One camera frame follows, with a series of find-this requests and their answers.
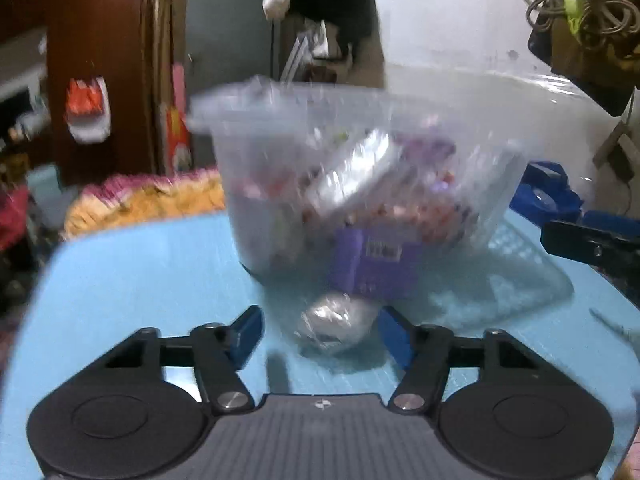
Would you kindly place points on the dark red clothing pile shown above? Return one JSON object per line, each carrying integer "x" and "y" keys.
{"x": 12, "y": 215}

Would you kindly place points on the clear plastic container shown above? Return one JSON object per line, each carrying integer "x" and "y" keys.
{"x": 250, "y": 160}

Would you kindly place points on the red white candy bag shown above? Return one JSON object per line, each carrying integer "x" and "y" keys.
{"x": 430, "y": 220}

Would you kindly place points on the white black hanging jacket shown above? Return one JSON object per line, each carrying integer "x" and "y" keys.
{"x": 345, "y": 0}

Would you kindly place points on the blue shopping bag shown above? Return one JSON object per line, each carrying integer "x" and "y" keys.
{"x": 545, "y": 200}

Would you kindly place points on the olive hanging bag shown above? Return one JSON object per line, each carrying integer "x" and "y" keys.
{"x": 600, "y": 45}

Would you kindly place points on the black hanging bag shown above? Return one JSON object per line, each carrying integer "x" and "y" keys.
{"x": 607, "y": 95}

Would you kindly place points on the black television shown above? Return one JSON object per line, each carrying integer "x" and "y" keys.
{"x": 20, "y": 105}

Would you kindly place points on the red white plastic bag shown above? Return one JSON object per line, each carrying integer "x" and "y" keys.
{"x": 87, "y": 110}

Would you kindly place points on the red yellow printed bag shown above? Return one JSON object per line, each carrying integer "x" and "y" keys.
{"x": 179, "y": 125}

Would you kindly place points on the pink yellow patterned blanket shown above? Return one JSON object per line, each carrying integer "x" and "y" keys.
{"x": 145, "y": 200}

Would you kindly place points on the grey door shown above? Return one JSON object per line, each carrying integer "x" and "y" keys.
{"x": 225, "y": 25}

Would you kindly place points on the clear plastic packet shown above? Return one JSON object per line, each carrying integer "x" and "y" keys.
{"x": 335, "y": 322}

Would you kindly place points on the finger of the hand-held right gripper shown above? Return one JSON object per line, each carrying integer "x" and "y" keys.
{"x": 585, "y": 245}

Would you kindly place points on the brown wooden wardrobe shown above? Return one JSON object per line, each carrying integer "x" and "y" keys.
{"x": 95, "y": 35}

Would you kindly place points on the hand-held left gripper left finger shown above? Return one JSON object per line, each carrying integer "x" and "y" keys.
{"x": 248, "y": 332}

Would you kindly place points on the metal folding frame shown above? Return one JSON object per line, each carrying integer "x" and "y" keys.
{"x": 305, "y": 50}

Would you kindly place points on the black power adapter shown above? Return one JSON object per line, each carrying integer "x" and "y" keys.
{"x": 621, "y": 160}

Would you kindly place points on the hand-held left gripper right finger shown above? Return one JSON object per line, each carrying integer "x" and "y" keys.
{"x": 395, "y": 335}

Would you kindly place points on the purple white box with barcode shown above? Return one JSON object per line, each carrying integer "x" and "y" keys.
{"x": 372, "y": 265}

